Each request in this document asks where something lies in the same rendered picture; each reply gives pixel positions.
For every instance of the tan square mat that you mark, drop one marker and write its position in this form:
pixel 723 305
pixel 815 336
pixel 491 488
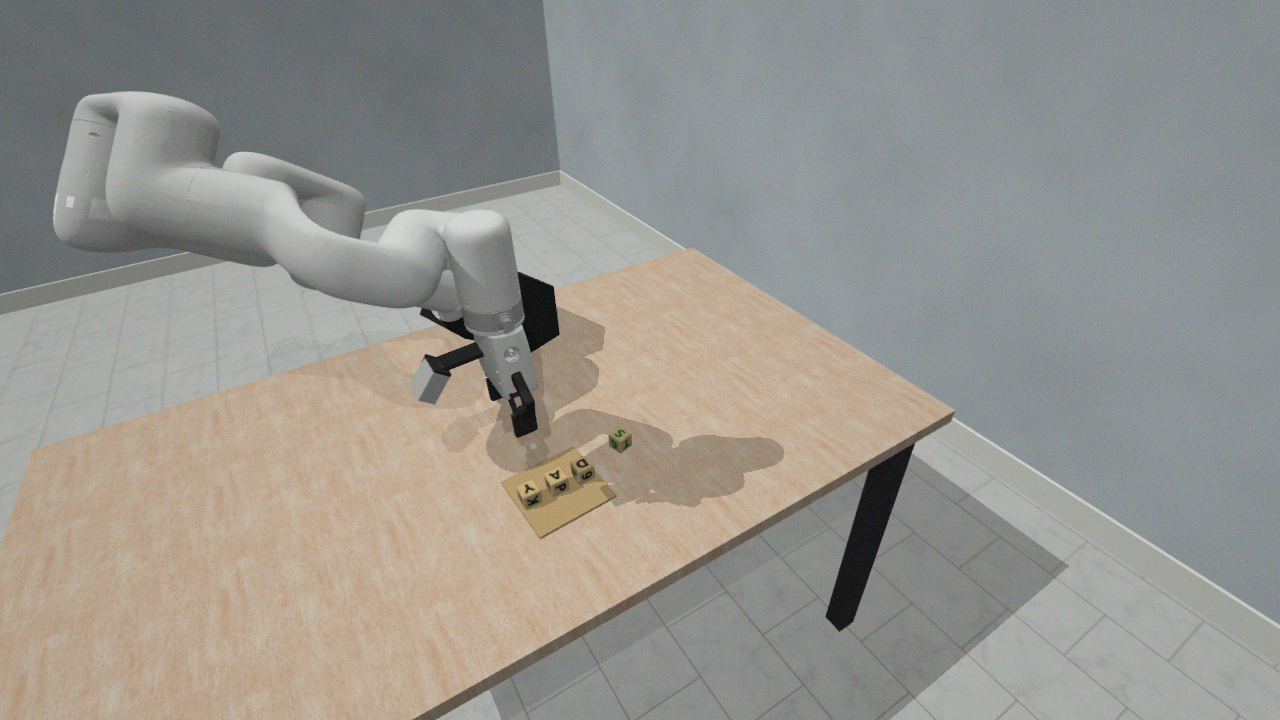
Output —
pixel 556 512

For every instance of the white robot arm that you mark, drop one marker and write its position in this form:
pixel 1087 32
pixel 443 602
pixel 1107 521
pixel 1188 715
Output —
pixel 161 182

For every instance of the tan letter block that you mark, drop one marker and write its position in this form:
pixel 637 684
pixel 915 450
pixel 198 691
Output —
pixel 529 494
pixel 556 481
pixel 582 470
pixel 620 439

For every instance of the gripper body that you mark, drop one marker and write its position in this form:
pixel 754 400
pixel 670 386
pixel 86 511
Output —
pixel 506 352

